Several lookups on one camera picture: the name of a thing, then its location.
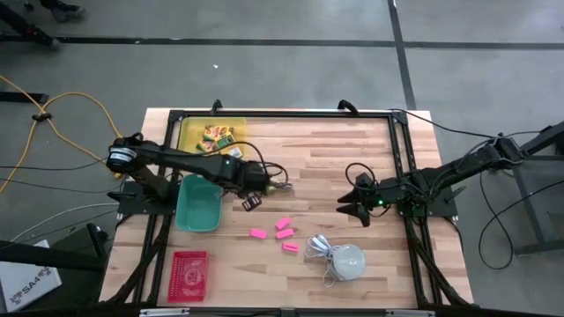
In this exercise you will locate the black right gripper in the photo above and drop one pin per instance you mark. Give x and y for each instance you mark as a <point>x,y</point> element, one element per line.
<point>385,196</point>

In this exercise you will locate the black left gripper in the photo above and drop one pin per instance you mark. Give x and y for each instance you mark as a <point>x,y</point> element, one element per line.
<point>254,178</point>

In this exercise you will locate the pink eraser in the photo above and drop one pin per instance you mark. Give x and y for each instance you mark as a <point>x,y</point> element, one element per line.
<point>285,233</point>
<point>284,222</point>
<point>258,233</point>
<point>290,247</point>

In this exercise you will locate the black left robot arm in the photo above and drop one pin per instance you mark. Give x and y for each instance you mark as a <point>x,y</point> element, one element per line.
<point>185,160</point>

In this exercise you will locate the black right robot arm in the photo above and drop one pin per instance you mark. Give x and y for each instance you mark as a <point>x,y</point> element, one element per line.
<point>462,167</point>

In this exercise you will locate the white round power hub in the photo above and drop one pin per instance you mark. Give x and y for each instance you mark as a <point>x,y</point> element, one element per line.
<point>349,263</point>

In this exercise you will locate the teal plastic bin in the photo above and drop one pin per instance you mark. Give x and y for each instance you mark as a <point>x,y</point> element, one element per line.
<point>198,211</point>

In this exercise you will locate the yellow translucent plastic bin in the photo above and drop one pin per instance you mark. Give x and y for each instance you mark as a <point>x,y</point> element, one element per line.
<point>189,127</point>

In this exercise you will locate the red mesh plastic basket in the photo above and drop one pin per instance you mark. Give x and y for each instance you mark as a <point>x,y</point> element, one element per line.
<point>188,277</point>

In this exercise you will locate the black metal cart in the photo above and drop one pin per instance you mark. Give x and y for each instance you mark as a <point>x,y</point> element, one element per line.
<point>529,202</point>

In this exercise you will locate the black equipment stand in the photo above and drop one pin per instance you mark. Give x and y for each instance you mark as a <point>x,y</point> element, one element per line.
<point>44,257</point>

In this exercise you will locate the white cardboard box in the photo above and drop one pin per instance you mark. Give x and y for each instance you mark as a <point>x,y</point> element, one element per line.
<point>26,282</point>

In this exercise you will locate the black floor bar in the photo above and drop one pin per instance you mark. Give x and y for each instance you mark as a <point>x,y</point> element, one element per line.
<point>22,98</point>

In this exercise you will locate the person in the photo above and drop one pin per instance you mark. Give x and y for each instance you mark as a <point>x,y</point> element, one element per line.
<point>35,33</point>

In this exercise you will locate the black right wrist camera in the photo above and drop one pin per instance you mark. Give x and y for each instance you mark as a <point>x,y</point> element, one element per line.
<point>363,180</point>

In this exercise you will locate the black metal rig frame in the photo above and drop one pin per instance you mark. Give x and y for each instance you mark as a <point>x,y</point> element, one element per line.
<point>286,113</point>

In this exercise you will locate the silver aluminium bracket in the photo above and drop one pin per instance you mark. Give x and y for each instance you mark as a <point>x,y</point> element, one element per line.
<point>410,313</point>
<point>163,312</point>

